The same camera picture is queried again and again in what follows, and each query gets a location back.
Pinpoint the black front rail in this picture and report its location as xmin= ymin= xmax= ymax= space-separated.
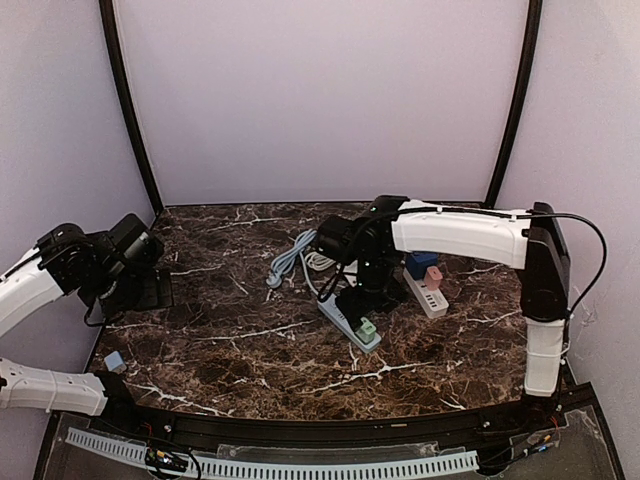
xmin=49 ymin=384 xmax=596 ymax=451

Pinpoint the white power strip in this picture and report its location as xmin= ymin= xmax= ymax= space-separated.
xmin=403 ymin=270 xmax=449 ymax=319

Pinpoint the dark blue cube plug adapter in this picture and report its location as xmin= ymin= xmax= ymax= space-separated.
xmin=405 ymin=252 xmax=439 ymax=280

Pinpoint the right black frame post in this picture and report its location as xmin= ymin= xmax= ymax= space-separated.
xmin=483 ymin=0 xmax=543 ymax=209

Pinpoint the white slotted cable duct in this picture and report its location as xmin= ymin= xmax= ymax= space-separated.
xmin=65 ymin=428 xmax=479 ymax=479

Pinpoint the light blue cube charger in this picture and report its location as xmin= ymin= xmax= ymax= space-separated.
xmin=104 ymin=351 xmax=127 ymax=374

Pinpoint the green cube charger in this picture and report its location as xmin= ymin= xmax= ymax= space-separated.
xmin=355 ymin=323 xmax=379 ymax=345

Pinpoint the light blue power strip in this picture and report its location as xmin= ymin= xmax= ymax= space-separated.
xmin=317 ymin=294 xmax=381 ymax=354

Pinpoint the left black frame post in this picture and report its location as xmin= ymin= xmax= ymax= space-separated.
xmin=98 ymin=0 xmax=164 ymax=217

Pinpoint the white cable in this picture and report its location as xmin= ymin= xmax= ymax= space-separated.
xmin=303 ymin=249 xmax=351 ymax=271

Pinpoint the light blue cable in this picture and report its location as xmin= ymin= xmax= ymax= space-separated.
xmin=265 ymin=228 xmax=321 ymax=301

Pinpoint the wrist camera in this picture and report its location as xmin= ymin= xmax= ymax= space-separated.
xmin=108 ymin=213 xmax=164 ymax=265
xmin=314 ymin=215 xmax=362 ymax=265

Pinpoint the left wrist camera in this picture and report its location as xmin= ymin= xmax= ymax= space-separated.
xmin=108 ymin=213 xmax=164 ymax=265

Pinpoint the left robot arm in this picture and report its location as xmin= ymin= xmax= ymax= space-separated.
xmin=1 ymin=214 xmax=173 ymax=417

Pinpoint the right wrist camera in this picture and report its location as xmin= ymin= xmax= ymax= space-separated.
xmin=314 ymin=215 xmax=362 ymax=265

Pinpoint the pink cube charger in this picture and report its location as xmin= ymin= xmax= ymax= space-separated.
xmin=424 ymin=265 xmax=443 ymax=291

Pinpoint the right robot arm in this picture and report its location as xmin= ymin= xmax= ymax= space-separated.
xmin=317 ymin=195 xmax=577 ymax=398

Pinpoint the black frame post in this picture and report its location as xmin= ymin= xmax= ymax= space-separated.
xmin=98 ymin=0 xmax=164 ymax=217
xmin=483 ymin=0 xmax=543 ymax=209

